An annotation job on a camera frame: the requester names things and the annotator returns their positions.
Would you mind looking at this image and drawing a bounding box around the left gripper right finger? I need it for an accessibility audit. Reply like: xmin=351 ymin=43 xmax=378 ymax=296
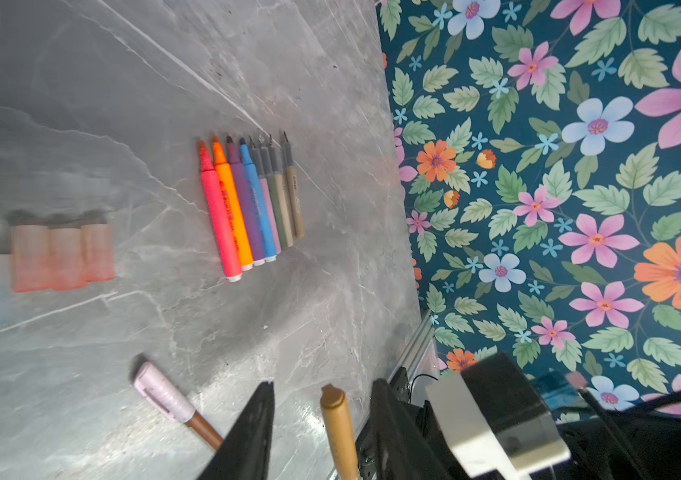
xmin=370 ymin=379 xmax=452 ymax=480

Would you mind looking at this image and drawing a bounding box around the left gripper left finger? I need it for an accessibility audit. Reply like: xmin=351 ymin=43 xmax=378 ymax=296
xmin=198 ymin=381 xmax=274 ymax=480

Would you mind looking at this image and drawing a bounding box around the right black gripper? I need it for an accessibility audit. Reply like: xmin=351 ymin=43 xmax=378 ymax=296
xmin=356 ymin=366 xmax=435 ymax=479

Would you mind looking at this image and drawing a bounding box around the tan brown pen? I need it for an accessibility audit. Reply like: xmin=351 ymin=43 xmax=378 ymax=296
xmin=320 ymin=384 xmax=360 ymax=480

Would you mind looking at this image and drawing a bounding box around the brown pen pink cap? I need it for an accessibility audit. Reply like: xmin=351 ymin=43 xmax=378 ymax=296
xmin=132 ymin=361 xmax=224 ymax=451

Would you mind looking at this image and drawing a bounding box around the orange highlighter pen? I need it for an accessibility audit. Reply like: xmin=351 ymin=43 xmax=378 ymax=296
xmin=210 ymin=136 xmax=254 ymax=271

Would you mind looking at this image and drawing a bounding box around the red highlighter pen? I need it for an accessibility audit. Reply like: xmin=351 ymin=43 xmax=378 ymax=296
xmin=198 ymin=140 xmax=242 ymax=282

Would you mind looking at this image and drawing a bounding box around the purple highlighter pen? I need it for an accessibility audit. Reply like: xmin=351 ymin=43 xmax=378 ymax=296
xmin=226 ymin=136 xmax=266 ymax=266

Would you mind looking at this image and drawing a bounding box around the blue highlighter pen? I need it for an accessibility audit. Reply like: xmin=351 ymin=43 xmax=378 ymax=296
xmin=240 ymin=138 xmax=276 ymax=263

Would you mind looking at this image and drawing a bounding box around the orange pen cap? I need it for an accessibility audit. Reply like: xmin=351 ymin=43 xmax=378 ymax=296
xmin=48 ymin=228 xmax=86 ymax=291

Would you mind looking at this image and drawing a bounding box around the brown pen tan cap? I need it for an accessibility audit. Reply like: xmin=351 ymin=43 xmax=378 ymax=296
xmin=282 ymin=131 xmax=306 ymax=238

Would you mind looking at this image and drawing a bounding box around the dark green pen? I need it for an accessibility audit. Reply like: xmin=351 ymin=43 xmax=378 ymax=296
xmin=258 ymin=135 xmax=288 ymax=250

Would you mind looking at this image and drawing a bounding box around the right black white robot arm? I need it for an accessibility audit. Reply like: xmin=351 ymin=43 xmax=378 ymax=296
xmin=357 ymin=354 xmax=681 ymax=479

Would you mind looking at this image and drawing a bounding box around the aluminium front rail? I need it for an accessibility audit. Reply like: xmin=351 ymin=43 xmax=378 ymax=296
xmin=392 ymin=309 xmax=440 ymax=406

